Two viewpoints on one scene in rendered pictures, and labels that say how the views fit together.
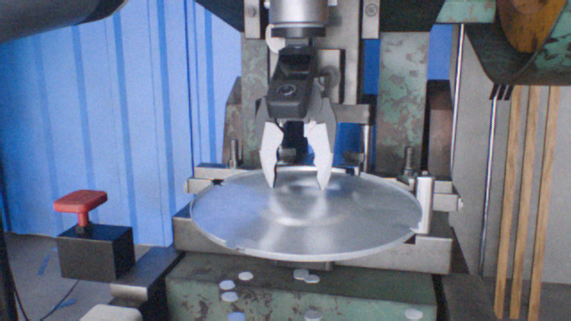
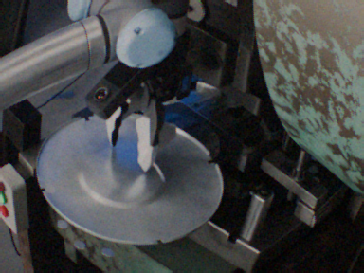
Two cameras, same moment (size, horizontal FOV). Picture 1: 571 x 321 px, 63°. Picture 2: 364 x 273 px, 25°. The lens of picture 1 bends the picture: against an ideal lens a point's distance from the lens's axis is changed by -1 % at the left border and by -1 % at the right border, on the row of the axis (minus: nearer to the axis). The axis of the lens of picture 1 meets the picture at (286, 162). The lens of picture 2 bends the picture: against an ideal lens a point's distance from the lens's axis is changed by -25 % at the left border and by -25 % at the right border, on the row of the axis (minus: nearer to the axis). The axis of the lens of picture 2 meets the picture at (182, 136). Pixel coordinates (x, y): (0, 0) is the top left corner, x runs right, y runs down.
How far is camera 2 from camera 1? 0.99 m
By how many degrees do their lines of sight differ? 32
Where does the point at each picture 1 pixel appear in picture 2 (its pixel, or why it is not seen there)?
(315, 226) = (99, 202)
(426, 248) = (241, 250)
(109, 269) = (20, 142)
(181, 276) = not seen: hidden behind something
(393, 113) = not seen: hidden behind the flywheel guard
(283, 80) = (108, 81)
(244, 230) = (57, 178)
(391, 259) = (216, 245)
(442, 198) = (304, 209)
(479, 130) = not seen: outside the picture
